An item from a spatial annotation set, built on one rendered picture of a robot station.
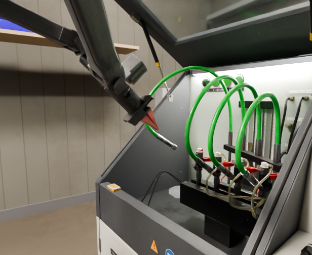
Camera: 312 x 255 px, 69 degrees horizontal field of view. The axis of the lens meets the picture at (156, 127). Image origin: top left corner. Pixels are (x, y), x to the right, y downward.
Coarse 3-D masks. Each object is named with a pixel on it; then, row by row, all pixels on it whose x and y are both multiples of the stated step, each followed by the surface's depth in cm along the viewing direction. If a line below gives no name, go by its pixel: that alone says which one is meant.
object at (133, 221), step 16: (112, 192) 85; (112, 208) 85; (128, 208) 76; (144, 208) 72; (112, 224) 87; (128, 224) 77; (144, 224) 69; (160, 224) 63; (176, 224) 63; (128, 240) 78; (144, 240) 70; (160, 240) 64; (176, 240) 58; (192, 240) 56
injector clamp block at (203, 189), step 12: (192, 180) 89; (204, 180) 89; (180, 192) 86; (192, 192) 81; (204, 192) 77; (216, 192) 77; (192, 204) 82; (204, 204) 78; (216, 204) 74; (228, 204) 70; (240, 204) 68; (216, 216) 74; (228, 216) 70; (240, 216) 67; (252, 216) 64; (204, 228) 78; (216, 228) 74; (228, 228) 71; (240, 228) 67; (252, 228) 64; (216, 240) 75; (228, 240) 71
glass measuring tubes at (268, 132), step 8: (240, 104) 96; (248, 104) 93; (264, 104) 88; (272, 104) 85; (264, 112) 91; (272, 112) 88; (256, 120) 94; (264, 120) 91; (272, 120) 88; (248, 128) 97; (256, 128) 94; (264, 128) 91; (272, 128) 89; (248, 136) 95; (264, 136) 91; (272, 136) 89; (248, 144) 95; (264, 144) 90; (272, 144) 89; (264, 152) 90; (272, 152) 90; (248, 160) 96; (248, 184) 96
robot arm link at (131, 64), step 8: (136, 56) 62; (128, 64) 61; (136, 64) 61; (144, 64) 63; (128, 72) 60; (136, 72) 62; (144, 72) 64; (120, 80) 55; (136, 80) 64; (120, 88) 58
